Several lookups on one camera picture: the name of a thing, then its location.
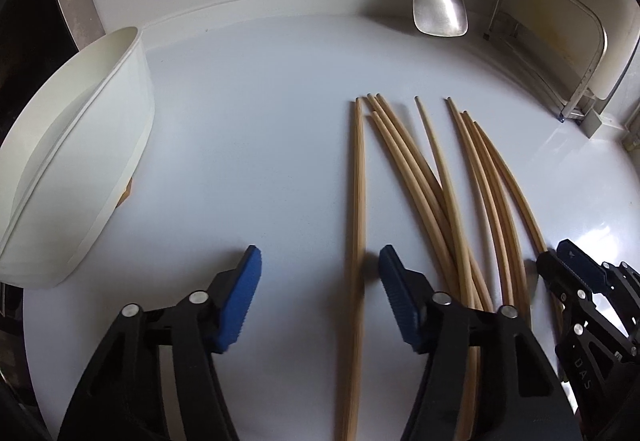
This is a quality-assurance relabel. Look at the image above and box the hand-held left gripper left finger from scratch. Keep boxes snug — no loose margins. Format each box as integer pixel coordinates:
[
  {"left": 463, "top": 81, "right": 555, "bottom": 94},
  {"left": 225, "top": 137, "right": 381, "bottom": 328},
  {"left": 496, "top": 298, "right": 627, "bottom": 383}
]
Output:
[{"left": 57, "top": 245, "right": 264, "bottom": 441}]

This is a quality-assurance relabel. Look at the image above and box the metal cutting board rack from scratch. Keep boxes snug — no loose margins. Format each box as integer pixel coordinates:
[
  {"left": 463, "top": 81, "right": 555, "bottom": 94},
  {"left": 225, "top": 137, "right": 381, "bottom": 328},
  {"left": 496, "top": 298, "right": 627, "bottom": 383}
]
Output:
[{"left": 482, "top": 0, "right": 608, "bottom": 138}]

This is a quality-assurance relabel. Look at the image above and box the cream cutting board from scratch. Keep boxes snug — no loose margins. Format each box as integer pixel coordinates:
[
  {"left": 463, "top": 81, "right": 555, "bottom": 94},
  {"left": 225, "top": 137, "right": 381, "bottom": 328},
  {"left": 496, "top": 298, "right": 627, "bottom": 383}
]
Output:
[{"left": 495, "top": 0, "right": 640, "bottom": 107}]

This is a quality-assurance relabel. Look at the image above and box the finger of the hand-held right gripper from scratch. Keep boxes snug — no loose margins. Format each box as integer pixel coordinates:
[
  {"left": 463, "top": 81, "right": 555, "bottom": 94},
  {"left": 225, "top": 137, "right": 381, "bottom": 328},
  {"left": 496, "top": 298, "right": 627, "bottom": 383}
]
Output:
[
  {"left": 556, "top": 238, "right": 640, "bottom": 307},
  {"left": 536, "top": 250, "right": 601, "bottom": 322}
]

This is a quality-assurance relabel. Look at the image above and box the pile of wooden chopsticks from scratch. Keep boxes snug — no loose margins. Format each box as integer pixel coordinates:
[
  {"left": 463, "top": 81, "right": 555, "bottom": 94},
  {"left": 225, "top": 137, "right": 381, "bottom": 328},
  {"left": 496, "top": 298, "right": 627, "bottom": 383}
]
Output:
[{"left": 340, "top": 94, "right": 566, "bottom": 441}]

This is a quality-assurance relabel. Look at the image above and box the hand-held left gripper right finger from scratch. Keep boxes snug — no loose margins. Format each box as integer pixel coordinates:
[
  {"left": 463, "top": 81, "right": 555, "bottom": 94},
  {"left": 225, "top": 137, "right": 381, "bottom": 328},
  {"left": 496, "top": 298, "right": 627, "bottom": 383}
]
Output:
[{"left": 377, "top": 244, "right": 583, "bottom": 441}]

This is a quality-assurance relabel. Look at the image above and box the white round basin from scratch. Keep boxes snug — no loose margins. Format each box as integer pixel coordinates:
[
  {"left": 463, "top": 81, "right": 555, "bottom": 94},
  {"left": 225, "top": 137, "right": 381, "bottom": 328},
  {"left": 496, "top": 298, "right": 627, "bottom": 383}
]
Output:
[{"left": 0, "top": 26, "right": 156, "bottom": 290}]

